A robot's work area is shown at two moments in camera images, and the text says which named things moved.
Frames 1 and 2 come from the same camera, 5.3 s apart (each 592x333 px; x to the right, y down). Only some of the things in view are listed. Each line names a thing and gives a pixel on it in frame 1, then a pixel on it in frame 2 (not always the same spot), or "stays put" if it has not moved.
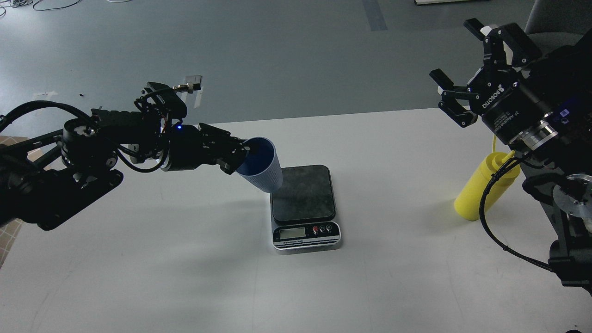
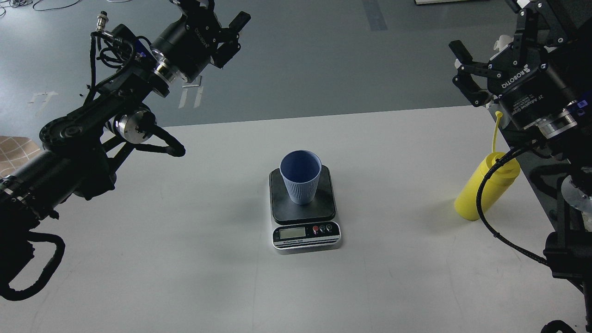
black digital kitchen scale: (303, 213) stays put
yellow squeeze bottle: (467, 203) stays put
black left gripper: (190, 147) to (188, 44)
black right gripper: (511, 108) to (518, 74)
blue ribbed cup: (262, 167) to (301, 169)
